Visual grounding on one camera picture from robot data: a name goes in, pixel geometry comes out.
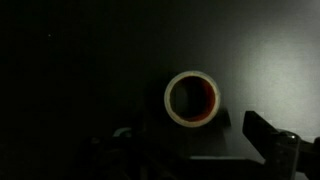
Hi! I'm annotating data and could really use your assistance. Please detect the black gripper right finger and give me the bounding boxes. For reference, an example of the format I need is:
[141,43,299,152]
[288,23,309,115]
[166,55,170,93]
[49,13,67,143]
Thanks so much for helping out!
[242,110,320,180]

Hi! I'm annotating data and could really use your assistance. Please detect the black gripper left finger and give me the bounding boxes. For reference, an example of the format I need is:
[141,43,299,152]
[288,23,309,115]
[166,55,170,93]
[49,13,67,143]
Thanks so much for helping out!
[79,110,201,180]

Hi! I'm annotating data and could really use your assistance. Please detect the seal tape roll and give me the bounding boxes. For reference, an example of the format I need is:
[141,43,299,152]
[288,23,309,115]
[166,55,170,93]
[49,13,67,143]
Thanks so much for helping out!
[163,70,222,128]

